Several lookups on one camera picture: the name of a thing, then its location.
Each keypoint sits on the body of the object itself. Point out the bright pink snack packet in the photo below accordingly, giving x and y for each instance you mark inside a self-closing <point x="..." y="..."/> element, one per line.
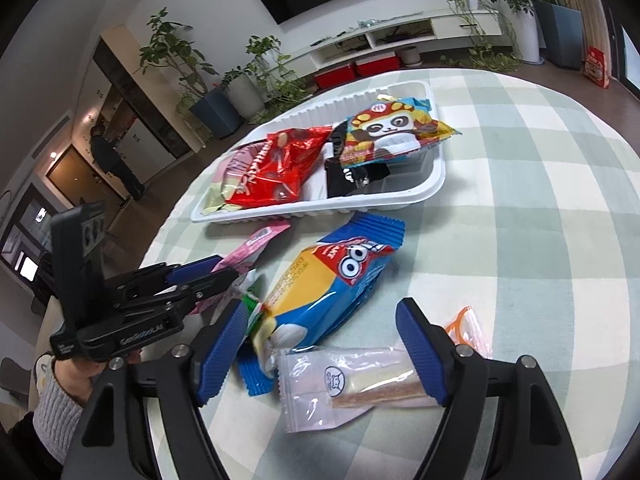
<point x="252" y="247"/>

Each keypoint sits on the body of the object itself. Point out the blue snack packet with eyes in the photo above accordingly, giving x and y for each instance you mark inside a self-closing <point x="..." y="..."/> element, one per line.
<point x="325" y="285"/>

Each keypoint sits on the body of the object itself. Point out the person's left hand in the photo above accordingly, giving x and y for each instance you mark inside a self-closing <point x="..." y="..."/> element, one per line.
<point x="75" y="372"/>

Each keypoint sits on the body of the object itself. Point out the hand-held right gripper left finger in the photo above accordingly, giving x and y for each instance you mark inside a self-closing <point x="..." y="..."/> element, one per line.
<point x="220" y="355"/>

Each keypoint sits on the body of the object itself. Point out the red snack packet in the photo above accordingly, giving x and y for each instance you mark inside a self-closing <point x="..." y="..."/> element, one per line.
<point x="275" y="170"/>

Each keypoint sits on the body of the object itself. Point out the wall shelving unit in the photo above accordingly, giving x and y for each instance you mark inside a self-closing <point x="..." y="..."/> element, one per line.
<point x="145" y="100"/>

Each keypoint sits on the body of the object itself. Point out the pale pink green snack packet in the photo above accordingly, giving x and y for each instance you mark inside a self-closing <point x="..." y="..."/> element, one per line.
<point x="227" y="180"/>

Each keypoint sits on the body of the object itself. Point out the bushy plant tall white pot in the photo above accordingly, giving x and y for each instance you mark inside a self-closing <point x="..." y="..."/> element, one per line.
<point x="527" y="35"/>

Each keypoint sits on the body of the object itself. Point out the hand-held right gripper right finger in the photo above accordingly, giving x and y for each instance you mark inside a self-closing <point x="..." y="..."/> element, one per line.
<point x="420" y="355"/>

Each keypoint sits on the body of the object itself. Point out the beige curtain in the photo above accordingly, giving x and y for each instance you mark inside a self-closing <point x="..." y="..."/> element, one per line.
<point x="590" y="5"/>

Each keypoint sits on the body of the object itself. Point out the large leaf plant blue pot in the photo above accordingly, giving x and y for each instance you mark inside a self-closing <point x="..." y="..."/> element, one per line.
<point x="560" y="35"/>

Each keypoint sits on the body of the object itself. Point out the small plant ribbed white pot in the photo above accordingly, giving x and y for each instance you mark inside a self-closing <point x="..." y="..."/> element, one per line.
<point x="245" y="95"/>

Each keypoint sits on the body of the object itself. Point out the red paper bag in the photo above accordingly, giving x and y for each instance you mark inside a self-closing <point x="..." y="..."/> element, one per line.
<point x="596" y="67"/>

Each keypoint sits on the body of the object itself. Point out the trailing vine plant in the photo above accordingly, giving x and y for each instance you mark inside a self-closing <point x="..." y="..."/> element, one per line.
<point x="277" y="75"/>

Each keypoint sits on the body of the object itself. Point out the white television console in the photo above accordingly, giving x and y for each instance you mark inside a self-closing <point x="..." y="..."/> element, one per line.
<point x="450" y="22"/>

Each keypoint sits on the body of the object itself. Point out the black snack packet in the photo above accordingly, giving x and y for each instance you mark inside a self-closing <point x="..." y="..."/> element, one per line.
<point x="350" y="177"/>

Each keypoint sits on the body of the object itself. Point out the white plastic tray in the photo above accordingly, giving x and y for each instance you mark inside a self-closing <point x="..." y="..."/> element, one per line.
<point x="400" y="185"/>

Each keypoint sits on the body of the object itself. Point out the tall leafy plant dark pot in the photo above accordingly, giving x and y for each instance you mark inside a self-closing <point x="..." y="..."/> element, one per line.
<point x="215" y="110"/>

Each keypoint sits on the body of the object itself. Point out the clear pastry packet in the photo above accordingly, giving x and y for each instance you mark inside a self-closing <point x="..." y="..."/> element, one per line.
<point x="320" y="395"/>

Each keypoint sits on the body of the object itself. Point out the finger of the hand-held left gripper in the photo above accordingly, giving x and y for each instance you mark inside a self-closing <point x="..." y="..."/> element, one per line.
<point x="195" y="267"/>
<point x="210" y="285"/>

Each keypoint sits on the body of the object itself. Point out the small empty white pot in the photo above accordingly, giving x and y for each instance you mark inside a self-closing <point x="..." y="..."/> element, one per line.
<point x="411" y="55"/>

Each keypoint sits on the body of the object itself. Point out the person's left forearm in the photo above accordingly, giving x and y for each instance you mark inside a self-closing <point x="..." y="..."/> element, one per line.
<point x="55" y="410"/>

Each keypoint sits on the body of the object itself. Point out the panda print snack packet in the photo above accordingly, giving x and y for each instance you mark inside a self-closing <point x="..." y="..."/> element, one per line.
<point x="390" y="130"/>

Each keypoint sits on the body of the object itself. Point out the clear orange edged packet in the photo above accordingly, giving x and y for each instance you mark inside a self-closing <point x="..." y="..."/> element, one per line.
<point x="467" y="327"/>

